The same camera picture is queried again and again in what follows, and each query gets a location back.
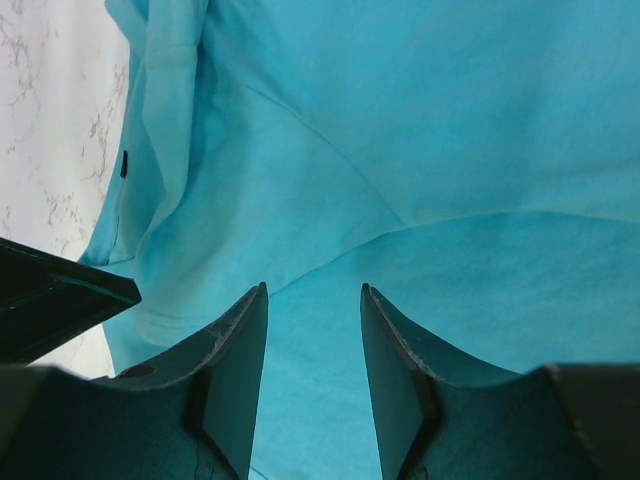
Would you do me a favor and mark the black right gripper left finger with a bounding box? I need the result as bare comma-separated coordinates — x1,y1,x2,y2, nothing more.
117,283,268,479

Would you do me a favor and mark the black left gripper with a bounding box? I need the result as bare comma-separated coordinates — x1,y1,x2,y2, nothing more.
1,239,141,361

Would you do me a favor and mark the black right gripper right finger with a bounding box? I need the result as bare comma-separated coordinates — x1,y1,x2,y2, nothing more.
360,284,540,479

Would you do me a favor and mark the turquoise t shirt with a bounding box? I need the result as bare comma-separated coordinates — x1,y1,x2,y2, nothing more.
82,1,639,479

